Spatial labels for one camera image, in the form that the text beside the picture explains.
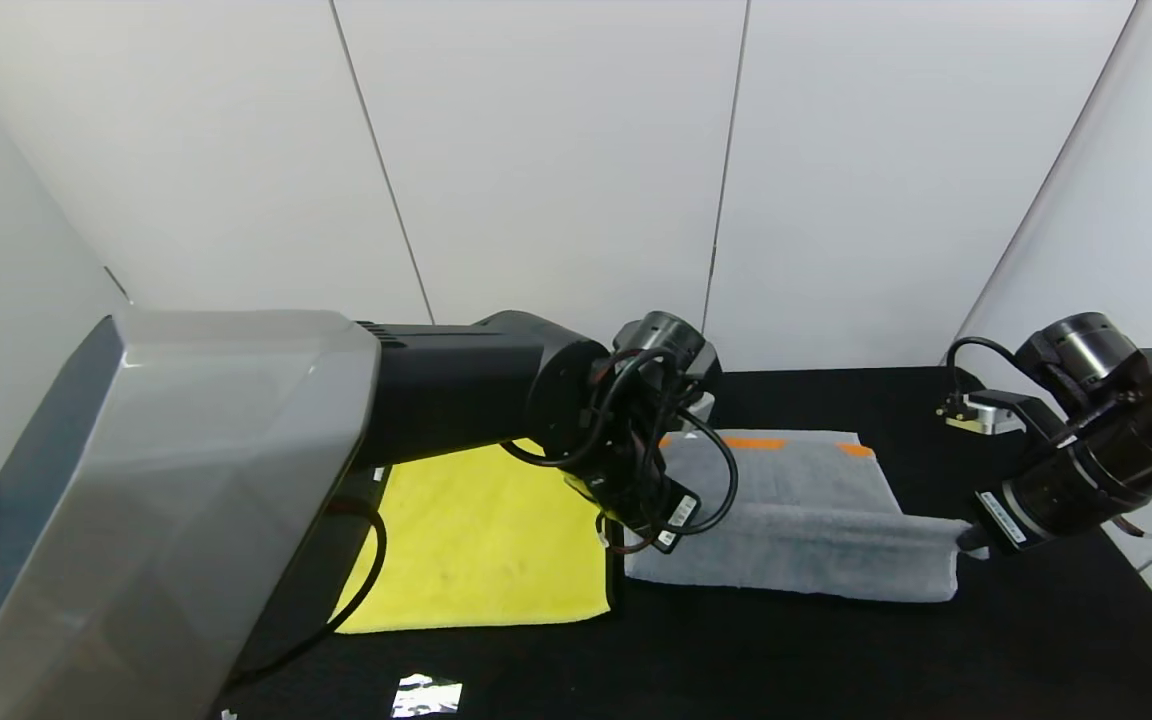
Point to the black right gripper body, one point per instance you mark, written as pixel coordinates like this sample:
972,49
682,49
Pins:
1004,520

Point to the shiny silver foil piece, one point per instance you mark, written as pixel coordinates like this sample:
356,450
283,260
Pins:
426,695

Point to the grey towel with orange marks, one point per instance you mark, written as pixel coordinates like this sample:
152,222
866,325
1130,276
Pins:
806,550

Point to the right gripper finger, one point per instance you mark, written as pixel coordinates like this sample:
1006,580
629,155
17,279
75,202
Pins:
974,542

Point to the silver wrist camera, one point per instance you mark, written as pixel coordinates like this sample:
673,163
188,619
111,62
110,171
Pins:
701,410
981,415

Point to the yellow microfibre towel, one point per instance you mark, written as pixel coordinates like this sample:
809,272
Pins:
481,540

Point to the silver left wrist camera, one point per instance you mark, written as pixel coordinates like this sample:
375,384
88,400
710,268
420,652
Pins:
701,410

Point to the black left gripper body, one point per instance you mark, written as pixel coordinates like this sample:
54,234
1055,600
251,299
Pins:
677,519

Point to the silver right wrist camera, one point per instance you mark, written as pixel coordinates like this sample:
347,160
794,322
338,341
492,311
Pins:
981,415

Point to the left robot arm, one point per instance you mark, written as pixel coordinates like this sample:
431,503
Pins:
186,480

